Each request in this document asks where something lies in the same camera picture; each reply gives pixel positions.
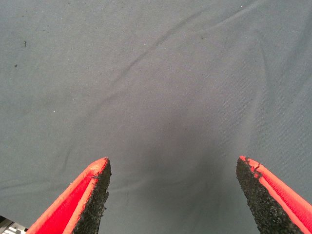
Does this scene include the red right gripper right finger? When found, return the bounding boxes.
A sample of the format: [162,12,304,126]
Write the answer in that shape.
[235,155,312,234]

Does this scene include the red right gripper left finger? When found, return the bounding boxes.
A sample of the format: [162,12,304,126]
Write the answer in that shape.
[25,156,112,234]

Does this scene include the dark grey table cloth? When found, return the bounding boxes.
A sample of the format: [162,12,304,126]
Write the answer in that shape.
[0,0,312,234]

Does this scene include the aluminium frame profile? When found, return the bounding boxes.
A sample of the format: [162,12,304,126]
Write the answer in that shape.
[0,215,28,234]

